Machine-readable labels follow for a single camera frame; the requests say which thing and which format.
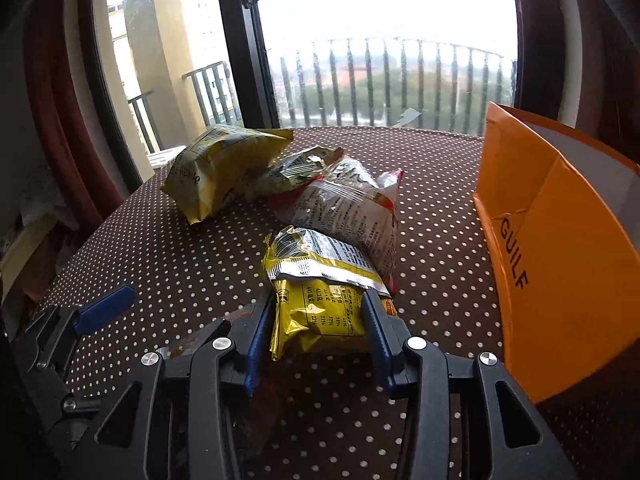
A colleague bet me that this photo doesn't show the clear red snack packet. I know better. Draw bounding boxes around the clear red snack packet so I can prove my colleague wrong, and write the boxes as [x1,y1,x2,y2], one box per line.
[270,157,406,296]

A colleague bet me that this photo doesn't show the small yellow snack packet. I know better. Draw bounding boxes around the small yellow snack packet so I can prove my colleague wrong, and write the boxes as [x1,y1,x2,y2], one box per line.
[262,225,398,362]

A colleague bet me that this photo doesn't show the red-brown curtain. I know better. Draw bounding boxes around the red-brown curtain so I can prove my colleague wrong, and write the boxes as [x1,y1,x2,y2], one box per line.
[510,0,591,128]
[22,0,126,211]

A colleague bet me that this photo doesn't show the balcony railing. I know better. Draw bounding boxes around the balcony railing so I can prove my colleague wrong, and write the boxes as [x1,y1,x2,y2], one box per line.
[127,36,518,153]

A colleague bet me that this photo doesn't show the brown polka-dot tablecloth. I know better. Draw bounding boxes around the brown polka-dot tablecloth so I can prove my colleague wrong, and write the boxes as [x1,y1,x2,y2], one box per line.
[30,125,640,480]

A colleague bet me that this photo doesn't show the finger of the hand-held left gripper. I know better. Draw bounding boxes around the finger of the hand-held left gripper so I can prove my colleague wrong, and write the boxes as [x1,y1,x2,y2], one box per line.
[22,285,137,372]

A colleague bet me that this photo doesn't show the white air conditioner unit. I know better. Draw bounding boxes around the white air conditioner unit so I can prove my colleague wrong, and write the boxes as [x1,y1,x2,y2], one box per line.
[146,145,187,171]

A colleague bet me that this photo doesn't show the large yellow snack packet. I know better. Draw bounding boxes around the large yellow snack packet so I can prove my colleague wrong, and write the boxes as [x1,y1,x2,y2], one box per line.
[160,125,296,226]

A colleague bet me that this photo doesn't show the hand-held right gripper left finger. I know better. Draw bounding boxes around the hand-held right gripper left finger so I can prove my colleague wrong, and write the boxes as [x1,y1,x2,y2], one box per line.
[85,300,277,480]

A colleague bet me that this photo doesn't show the green snack packet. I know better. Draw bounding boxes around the green snack packet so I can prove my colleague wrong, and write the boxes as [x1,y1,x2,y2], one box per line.
[252,146,346,200]

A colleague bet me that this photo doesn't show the orange cardboard box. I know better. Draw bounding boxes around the orange cardboard box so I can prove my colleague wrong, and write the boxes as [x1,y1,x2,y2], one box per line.
[472,101,640,406]

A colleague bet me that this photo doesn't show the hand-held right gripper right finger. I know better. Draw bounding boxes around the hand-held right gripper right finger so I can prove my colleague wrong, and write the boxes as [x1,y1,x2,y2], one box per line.
[361,289,576,480]

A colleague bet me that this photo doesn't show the black window frame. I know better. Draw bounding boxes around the black window frame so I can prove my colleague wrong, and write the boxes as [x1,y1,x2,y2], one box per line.
[80,0,531,191]

